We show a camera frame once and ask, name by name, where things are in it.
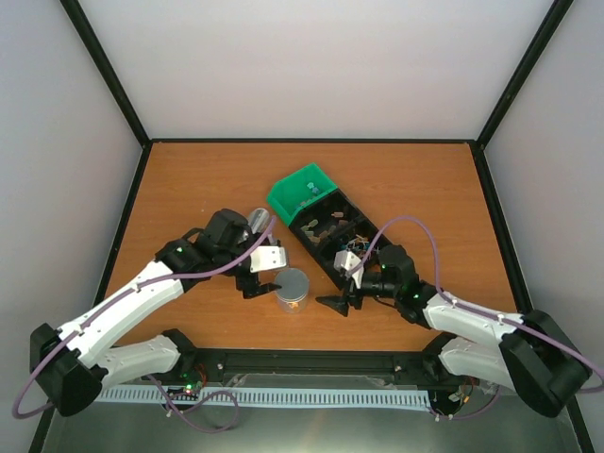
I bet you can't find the silver jar lid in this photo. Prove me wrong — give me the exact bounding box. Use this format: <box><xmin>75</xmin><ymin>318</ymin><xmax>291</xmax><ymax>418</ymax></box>
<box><xmin>274</xmin><ymin>268</ymin><xmax>310</xmax><ymax>303</ymax></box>

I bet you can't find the clear plastic jar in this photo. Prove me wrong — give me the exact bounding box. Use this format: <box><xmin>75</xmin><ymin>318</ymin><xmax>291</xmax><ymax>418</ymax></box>
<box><xmin>277</xmin><ymin>294</ymin><xmax>308</xmax><ymax>314</ymax></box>

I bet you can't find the metal scoop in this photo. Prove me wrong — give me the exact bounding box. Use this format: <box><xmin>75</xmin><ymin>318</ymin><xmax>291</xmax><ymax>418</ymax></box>
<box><xmin>238</xmin><ymin>208</ymin><xmax>278</xmax><ymax>245</ymax></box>

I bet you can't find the black popsicle candy bin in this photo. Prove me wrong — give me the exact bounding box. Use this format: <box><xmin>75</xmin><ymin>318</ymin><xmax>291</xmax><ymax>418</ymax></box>
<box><xmin>289</xmin><ymin>190</ymin><xmax>377</xmax><ymax>254</ymax></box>

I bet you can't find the green candy bin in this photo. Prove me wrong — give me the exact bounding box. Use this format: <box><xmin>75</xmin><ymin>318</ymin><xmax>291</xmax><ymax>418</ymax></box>
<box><xmin>266</xmin><ymin>163</ymin><xmax>338</xmax><ymax>226</ymax></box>

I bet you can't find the black lollipop candy bin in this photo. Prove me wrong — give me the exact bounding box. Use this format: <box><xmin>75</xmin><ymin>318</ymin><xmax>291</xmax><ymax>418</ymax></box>
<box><xmin>313</xmin><ymin>220</ymin><xmax>392</xmax><ymax>290</ymax></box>

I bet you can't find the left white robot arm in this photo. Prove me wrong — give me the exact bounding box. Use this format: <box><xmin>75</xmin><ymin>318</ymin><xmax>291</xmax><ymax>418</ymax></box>
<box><xmin>28</xmin><ymin>209</ymin><xmax>288</xmax><ymax>416</ymax></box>

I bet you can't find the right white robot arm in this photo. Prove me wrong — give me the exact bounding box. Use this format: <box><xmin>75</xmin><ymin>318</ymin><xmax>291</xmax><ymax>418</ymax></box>
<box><xmin>317</xmin><ymin>245</ymin><xmax>593</xmax><ymax>418</ymax></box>

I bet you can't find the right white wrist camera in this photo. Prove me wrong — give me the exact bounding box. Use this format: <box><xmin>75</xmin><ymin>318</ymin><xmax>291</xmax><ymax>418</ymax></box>
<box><xmin>333</xmin><ymin>250</ymin><xmax>364</xmax><ymax>279</ymax></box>

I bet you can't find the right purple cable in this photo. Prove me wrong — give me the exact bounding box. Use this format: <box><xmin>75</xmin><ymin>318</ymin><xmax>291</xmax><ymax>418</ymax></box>
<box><xmin>348</xmin><ymin>215</ymin><xmax>604</xmax><ymax>422</ymax></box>

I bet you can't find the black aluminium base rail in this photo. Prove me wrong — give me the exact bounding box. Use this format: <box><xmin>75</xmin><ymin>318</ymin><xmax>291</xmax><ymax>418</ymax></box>
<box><xmin>60</xmin><ymin>345</ymin><xmax>565</xmax><ymax>384</ymax></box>

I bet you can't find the light blue cable duct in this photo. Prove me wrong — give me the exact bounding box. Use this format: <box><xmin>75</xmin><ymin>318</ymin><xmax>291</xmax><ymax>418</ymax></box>
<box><xmin>96</xmin><ymin>384</ymin><xmax>430</xmax><ymax>411</ymax></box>

